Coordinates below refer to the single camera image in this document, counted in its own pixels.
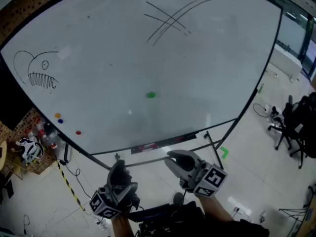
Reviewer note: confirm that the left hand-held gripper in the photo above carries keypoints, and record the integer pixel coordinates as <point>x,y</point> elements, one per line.
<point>106,205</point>

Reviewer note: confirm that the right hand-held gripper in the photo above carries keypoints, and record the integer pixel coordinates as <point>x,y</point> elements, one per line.
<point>209,180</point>

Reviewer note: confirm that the green round magnet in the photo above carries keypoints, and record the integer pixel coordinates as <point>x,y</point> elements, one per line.
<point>151,94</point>

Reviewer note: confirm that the person's left forearm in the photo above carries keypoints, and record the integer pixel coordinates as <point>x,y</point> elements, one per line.
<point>121,226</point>

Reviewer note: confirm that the person's right forearm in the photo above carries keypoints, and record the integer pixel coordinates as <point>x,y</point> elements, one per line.
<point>212,206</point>

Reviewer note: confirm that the black metal whiteboard stand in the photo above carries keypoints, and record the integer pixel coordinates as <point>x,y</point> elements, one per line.
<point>214,149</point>

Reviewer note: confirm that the person's right grey shoe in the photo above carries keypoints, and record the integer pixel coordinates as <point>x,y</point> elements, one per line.
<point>178,198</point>

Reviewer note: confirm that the small white power strip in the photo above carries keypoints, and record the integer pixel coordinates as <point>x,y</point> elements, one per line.
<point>100,223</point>

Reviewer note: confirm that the red round magnet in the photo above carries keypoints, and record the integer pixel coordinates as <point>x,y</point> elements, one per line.
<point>78,132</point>

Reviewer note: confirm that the person's dark clothing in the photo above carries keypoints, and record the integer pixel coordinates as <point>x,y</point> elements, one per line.
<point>192,223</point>

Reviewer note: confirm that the white flat floor socket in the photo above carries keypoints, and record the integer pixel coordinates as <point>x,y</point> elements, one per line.
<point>242,211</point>

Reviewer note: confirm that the blue round magnet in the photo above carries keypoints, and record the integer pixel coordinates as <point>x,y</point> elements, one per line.
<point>60,120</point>

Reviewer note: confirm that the pile of clear plastic bottles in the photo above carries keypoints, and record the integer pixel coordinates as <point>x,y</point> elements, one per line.
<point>48,137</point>

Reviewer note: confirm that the orange round magnet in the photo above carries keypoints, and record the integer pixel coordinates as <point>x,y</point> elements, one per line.
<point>57,115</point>

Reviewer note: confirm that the white black helmet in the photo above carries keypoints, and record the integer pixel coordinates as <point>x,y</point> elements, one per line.
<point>30,148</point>

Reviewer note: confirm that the green bottle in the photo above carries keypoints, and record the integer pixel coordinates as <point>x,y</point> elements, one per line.
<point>260,88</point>

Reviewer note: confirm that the black office chair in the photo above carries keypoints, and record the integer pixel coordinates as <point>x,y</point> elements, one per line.
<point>286,122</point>
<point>307,122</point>

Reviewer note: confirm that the large white whiteboard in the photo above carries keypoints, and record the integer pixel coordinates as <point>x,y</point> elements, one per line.
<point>123,58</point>

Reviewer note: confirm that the round wooden table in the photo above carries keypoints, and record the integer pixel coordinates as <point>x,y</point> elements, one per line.
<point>3,154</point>

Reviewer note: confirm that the black tripod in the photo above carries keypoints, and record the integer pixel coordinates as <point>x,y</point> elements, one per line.
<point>295,211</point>

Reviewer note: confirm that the white counter block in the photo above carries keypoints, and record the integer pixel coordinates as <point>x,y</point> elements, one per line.
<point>287,62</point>

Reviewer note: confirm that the black wall screen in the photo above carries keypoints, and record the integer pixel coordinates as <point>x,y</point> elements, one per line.
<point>11,100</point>

